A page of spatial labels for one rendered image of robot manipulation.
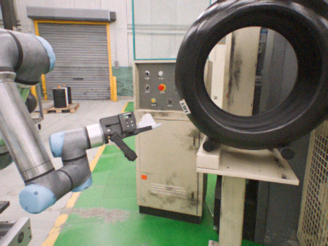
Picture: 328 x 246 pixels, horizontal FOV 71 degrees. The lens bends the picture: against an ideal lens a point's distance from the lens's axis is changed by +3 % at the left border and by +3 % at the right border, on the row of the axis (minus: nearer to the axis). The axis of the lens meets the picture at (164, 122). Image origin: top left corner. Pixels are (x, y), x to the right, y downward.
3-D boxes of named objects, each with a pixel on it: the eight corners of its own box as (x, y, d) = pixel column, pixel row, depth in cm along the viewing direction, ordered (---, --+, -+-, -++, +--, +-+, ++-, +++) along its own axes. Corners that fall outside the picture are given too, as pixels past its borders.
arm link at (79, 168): (55, 200, 68) (45, 165, 66) (79, 182, 78) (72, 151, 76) (77, 199, 65) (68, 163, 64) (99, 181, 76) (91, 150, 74)
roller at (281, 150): (265, 132, 114) (268, 124, 113) (274, 135, 113) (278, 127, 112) (279, 158, 82) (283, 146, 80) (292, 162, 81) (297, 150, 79)
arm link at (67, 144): (55, 157, 73) (48, 131, 72) (90, 148, 77) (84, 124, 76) (54, 163, 66) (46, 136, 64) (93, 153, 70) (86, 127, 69)
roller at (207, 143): (209, 129, 122) (210, 121, 121) (218, 131, 121) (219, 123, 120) (201, 150, 89) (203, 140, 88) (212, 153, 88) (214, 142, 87)
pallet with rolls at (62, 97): (53, 107, 758) (51, 84, 741) (79, 106, 775) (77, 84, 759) (43, 113, 643) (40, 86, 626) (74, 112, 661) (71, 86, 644)
